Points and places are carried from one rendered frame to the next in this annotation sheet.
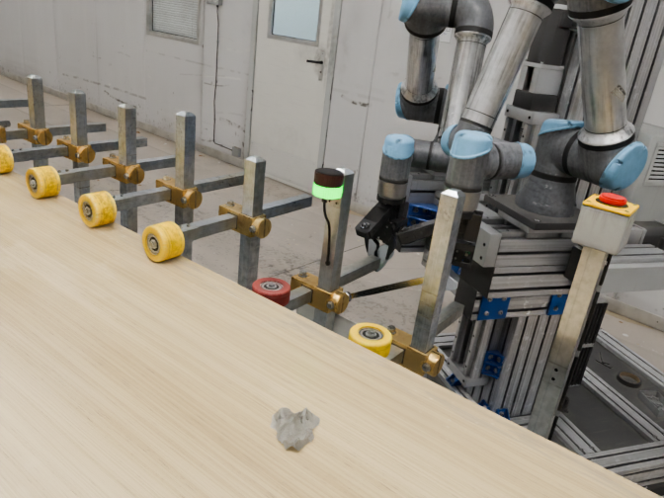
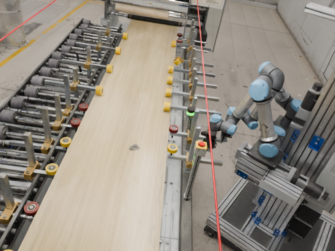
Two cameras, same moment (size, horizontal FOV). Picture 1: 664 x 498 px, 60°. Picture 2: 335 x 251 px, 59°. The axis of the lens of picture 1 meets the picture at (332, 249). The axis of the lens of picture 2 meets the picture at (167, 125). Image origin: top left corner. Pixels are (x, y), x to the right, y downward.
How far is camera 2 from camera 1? 1.74 m
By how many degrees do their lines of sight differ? 47
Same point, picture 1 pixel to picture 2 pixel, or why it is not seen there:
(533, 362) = (274, 210)
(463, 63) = not seen: hidden behind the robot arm
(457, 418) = (157, 166)
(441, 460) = (143, 166)
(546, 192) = not seen: hidden behind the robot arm
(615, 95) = (262, 126)
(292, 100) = not seen: outside the picture
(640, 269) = (275, 188)
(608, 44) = (258, 110)
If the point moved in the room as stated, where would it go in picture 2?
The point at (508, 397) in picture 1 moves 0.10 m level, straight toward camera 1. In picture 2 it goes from (262, 215) to (252, 216)
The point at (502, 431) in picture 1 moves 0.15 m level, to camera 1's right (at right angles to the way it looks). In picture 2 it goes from (160, 173) to (171, 188)
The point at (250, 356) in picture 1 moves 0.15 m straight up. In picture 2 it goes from (147, 135) to (149, 120)
